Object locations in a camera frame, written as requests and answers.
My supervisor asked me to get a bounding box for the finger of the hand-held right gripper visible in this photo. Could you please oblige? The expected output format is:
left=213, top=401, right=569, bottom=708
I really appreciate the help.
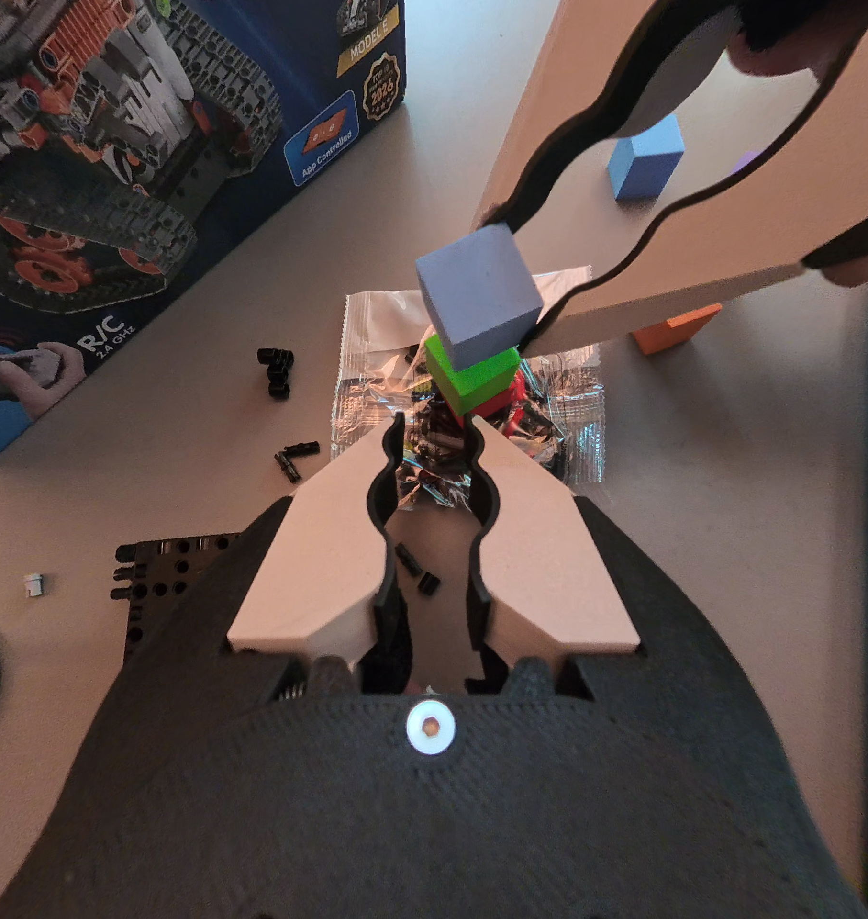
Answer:
left=472, top=0, right=684, bottom=234
left=520, top=2, right=868, bottom=359

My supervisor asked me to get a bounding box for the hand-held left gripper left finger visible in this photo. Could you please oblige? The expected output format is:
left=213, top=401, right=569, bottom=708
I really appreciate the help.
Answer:
left=227, top=411, right=412, bottom=694

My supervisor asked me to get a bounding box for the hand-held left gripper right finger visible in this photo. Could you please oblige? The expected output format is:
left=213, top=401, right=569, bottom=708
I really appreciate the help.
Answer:
left=464, top=415, right=642, bottom=694

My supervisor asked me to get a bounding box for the blue foam cube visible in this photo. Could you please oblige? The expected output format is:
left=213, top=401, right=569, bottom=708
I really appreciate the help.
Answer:
left=607, top=114, right=687, bottom=202
left=415, top=222, right=545, bottom=371

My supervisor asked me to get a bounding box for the orange foam cube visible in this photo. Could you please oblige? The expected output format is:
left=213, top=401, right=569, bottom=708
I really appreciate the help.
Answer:
left=631, top=302, right=724, bottom=357

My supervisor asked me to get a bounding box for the black perforated building plate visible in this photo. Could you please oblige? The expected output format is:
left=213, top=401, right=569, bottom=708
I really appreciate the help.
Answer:
left=110, top=532, right=243, bottom=666

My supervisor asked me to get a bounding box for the red foam cube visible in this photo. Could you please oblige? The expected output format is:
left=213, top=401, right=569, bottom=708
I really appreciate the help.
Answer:
left=444, top=369, right=529, bottom=425

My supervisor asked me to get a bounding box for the green foam cube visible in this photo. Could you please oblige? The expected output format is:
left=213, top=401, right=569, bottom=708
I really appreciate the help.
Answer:
left=424, top=333, right=522, bottom=419

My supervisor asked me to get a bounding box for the black connector piece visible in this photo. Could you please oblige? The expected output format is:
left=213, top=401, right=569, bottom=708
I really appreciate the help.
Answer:
left=395, top=543, right=443, bottom=596
left=256, top=346, right=296, bottom=402

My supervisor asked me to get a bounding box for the clear plastic parts bag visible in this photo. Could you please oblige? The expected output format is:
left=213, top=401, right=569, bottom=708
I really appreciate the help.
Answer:
left=331, top=265, right=608, bottom=513

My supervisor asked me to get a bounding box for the blue robot kit box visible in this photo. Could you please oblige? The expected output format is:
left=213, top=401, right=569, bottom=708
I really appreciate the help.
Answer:
left=0, top=0, right=408, bottom=462

